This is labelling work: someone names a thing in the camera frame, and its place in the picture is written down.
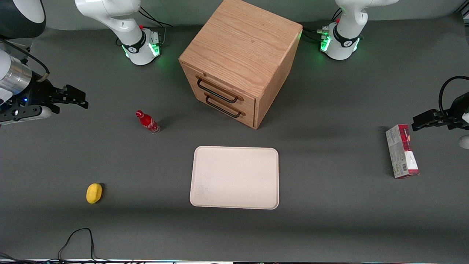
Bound wooden drawer cabinet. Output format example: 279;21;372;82
178;0;303;129

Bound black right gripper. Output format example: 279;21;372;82
21;80;89;113

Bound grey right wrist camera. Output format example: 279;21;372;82
0;105;52;126

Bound red and white carton box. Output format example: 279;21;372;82
385;124;420;179

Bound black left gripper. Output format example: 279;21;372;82
411;92;469;132

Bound yellow lemon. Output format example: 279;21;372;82
86;183;103;204

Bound black left arm base cables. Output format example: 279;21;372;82
302;7;343;43

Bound black metal drawer handle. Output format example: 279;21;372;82
195;75;244;104
204;93;246;119

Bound wooden drawer with gripped handle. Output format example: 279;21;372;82
182;63;256;115

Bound black arm base cables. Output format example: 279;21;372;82
139;5;173;47
302;7;343;43

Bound red soda bottle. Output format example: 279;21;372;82
135;110;161;135

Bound black right arm base cables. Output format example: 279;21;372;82
139;5;173;47

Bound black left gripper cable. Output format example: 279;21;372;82
439;76;469;118

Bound wooden drawer kept shut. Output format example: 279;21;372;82
190;85;255;128

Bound black cable loop on table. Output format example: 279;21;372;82
58;228;110;263

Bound beige plastic tray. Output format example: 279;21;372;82
189;146;280;210

